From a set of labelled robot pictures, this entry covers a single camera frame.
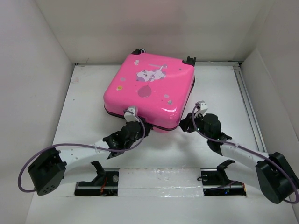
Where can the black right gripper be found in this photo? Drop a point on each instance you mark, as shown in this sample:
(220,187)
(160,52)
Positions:
(186,122)

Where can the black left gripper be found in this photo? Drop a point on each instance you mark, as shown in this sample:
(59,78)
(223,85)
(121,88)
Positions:
(141,129)

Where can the pink hard-shell suitcase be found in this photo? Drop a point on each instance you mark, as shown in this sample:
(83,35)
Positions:
(158,86)

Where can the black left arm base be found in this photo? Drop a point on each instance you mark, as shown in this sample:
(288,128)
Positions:
(104,184)

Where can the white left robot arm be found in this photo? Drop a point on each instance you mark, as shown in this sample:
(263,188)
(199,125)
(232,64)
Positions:
(53,167)

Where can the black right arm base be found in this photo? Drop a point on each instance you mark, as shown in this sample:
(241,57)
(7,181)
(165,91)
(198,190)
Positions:
(216,183)

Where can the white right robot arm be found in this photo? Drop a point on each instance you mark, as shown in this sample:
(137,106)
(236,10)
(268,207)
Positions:
(269,173)

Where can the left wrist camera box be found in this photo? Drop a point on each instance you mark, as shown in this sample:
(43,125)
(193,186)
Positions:
(130,114)

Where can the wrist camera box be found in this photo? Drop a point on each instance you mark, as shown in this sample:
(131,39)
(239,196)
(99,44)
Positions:
(201,107)
(130,114)

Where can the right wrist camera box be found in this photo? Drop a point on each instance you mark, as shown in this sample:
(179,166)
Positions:
(201,107)

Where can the aluminium side rail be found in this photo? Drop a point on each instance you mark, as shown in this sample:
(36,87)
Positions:
(249,108)

